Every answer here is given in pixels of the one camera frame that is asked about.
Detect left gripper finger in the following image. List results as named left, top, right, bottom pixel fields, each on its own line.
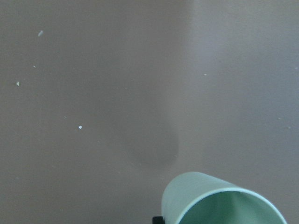
left=152, top=216, right=164, bottom=224

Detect green cup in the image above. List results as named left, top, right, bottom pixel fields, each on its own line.
left=161, top=172, right=286, bottom=224

